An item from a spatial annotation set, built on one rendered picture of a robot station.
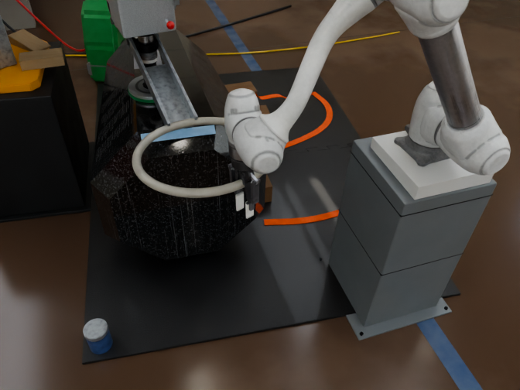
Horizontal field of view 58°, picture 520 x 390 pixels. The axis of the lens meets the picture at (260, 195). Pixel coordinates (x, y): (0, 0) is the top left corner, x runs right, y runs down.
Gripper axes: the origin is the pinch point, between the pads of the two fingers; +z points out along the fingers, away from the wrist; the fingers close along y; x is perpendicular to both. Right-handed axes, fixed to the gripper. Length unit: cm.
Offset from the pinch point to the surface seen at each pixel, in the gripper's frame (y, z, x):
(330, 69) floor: 154, 64, -223
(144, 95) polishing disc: 80, -8, -10
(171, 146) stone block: 52, 3, -4
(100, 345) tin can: 38, 73, 50
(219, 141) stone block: 44.1, 4.4, -22.7
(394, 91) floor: 96, 68, -235
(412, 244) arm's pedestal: -35, 28, -55
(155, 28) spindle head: 73, -37, -16
